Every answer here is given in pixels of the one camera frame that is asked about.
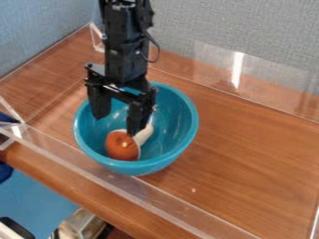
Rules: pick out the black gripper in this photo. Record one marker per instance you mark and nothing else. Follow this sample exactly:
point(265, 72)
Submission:
point(119, 79)

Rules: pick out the clear acrylic barrier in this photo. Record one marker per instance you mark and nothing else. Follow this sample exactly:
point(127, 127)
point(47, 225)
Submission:
point(141, 208)
point(275, 85)

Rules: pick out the clear acrylic back barrier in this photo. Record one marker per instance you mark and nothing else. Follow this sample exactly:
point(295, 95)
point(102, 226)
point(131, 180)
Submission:
point(275, 85)

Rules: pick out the blue plastic bowl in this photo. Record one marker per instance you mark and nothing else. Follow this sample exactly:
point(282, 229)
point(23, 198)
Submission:
point(175, 123)

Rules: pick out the clear acrylic corner bracket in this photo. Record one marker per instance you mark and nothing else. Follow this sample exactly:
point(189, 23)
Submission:
point(97, 36)

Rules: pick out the brown and white toy mushroom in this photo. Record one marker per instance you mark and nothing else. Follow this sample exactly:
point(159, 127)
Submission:
point(123, 146)

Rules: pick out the black and white object corner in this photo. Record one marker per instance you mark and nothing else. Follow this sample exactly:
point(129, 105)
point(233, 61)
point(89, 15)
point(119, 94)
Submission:
point(11, 230)

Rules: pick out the clear acrylic left bracket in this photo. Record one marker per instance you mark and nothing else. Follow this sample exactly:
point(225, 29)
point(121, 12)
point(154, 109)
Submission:
point(13, 125)

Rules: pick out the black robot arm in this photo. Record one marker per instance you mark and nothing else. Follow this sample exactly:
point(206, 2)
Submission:
point(127, 18)

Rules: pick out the dark blue object at left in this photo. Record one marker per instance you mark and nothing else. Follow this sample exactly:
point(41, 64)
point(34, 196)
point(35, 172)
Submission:
point(6, 169)

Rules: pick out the grey metal object below table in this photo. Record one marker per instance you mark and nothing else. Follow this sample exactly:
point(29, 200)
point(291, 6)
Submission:
point(82, 225)

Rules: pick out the clear acrylic front barrier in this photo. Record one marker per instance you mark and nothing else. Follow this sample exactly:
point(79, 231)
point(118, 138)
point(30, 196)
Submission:
point(141, 208)

